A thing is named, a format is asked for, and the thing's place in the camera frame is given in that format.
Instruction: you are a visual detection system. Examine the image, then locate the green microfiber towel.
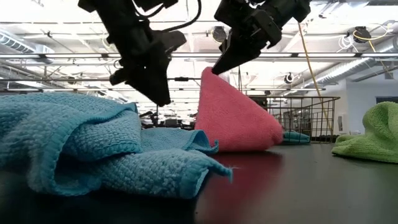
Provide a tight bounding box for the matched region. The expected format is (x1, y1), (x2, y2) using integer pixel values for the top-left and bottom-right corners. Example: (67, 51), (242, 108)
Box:
(331, 101), (398, 164)

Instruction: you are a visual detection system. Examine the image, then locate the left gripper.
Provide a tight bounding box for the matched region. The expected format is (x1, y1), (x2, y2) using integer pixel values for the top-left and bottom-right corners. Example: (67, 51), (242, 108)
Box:
(107, 21), (187, 108)

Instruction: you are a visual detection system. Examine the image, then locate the light blue microfiber towel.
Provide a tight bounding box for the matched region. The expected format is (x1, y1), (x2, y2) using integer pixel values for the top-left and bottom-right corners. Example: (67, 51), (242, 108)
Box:
(0, 92), (233, 200)

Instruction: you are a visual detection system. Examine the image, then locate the white coiled cable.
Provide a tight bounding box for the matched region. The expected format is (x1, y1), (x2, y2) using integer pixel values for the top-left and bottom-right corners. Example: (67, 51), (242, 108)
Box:
(337, 33), (355, 53)

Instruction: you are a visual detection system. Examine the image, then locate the long ceiling light bar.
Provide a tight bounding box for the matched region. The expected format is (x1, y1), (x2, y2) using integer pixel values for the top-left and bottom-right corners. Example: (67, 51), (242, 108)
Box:
(0, 52), (398, 60)

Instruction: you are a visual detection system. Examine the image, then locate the black wire basket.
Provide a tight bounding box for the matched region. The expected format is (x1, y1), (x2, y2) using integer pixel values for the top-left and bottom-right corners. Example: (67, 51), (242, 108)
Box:
(248, 95), (340, 144)

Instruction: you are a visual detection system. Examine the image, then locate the dark wall window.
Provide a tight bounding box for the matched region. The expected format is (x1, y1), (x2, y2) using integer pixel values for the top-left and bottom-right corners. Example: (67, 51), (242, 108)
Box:
(375, 95), (398, 105)

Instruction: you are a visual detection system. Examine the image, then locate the silver ventilation duct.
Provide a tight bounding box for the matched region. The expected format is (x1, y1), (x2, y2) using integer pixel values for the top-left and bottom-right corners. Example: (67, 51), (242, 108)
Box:
(0, 32), (55, 63)
(306, 35), (398, 90)

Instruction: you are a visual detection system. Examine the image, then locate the pink microfiber towel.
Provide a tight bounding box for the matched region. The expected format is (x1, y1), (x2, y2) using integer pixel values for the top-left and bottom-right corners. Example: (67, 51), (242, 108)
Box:
(195, 67), (284, 153)

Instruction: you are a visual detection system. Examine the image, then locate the black monitor screen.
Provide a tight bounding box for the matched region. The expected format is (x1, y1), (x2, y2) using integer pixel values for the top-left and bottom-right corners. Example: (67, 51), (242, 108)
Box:
(248, 96), (269, 110)

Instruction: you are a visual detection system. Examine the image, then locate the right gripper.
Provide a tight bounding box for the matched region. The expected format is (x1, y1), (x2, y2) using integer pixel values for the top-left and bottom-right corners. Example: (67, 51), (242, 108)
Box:
(211, 1), (282, 75)

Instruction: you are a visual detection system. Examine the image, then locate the teal microfiber towel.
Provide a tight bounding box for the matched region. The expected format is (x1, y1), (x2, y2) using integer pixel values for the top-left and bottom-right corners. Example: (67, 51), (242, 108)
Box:
(282, 130), (311, 144)

